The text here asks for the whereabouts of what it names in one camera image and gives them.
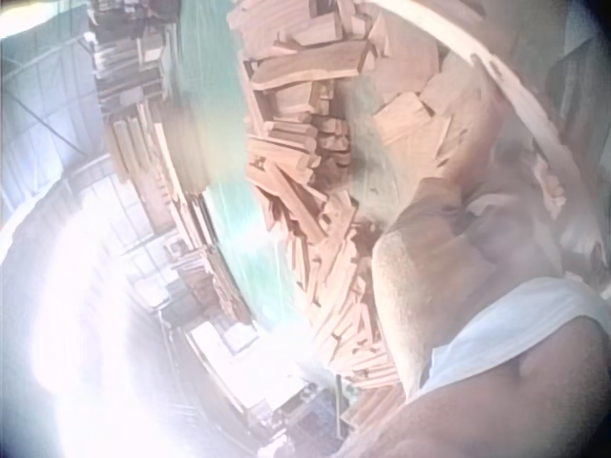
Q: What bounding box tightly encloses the dark machine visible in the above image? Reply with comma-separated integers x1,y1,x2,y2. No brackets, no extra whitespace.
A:
266,371,357,438

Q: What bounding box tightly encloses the heap of wood offcuts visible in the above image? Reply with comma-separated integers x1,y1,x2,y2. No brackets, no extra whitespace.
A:
224,0,443,400

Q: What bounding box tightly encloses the stack of wood planks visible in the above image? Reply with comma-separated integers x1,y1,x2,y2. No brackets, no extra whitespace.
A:
88,0,254,330

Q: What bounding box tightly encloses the green tarp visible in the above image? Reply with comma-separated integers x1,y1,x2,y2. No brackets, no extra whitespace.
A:
177,0,287,335

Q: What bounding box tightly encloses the long pale wood plank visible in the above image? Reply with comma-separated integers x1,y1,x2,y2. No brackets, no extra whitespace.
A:
367,0,591,195

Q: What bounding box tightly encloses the flat light wood board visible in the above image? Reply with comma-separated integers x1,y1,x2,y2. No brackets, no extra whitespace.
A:
372,91,453,166

